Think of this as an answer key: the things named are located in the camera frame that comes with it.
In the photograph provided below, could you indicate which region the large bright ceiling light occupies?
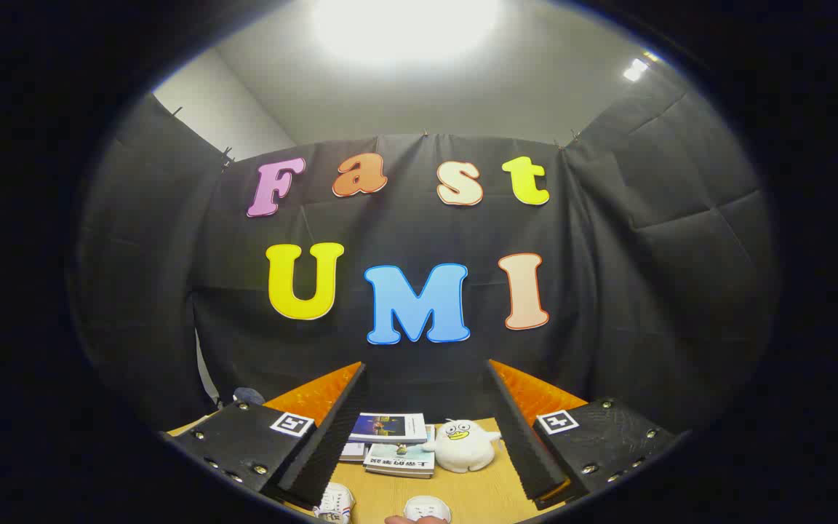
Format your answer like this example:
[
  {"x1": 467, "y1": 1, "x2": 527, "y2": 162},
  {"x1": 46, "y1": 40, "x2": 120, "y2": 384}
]
[{"x1": 310, "y1": 0, "x2": 501, "y2": 68}]

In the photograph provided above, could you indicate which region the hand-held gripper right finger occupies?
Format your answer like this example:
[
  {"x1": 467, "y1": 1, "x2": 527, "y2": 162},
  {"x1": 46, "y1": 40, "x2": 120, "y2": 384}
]
[{"x1": 487, "y1": 359, "x2": 682, "y2": 510}]

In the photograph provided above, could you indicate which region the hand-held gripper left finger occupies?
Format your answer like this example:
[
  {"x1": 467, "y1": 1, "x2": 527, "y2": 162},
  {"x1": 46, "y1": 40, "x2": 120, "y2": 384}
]
[{"x1": 168, "y1": 362, "x2": 370, "y2": 510}]

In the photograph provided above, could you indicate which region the book with pale sky cover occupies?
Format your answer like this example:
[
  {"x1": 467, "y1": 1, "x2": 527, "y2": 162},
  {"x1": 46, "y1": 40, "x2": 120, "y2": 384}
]
[{"x1": 364, "y1": 426, "x2": 436, "y2": 479}]

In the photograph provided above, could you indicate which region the white duck plush toy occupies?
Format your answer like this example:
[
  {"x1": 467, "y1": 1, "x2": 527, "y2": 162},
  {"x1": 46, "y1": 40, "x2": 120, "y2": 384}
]
[{"x1": 423, "y1": 418, "x2": 502, "y2": 474}]

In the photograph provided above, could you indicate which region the book with blue photo cover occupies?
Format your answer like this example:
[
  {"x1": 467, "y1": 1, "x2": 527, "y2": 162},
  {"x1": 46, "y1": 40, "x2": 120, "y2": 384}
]
[{"x1": 350, "y1": 413, "x2": 428, "y2": 445}]

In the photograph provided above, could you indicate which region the small rectangular ceiling light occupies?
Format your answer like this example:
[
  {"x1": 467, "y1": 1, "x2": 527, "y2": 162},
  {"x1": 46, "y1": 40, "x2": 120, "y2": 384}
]
[{"x1": 623, "y1": 51, "x2": 660, "y2": 82}]

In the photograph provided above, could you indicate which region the white striped canvas shoe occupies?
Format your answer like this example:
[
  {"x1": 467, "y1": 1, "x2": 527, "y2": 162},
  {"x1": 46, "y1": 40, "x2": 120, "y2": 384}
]
[
  {"x1": 314, "y1": 483, "x2": 356, "y2": 524},
  {"x1": 403, "y1": 496, "x2": 452, "y2": 524}
]

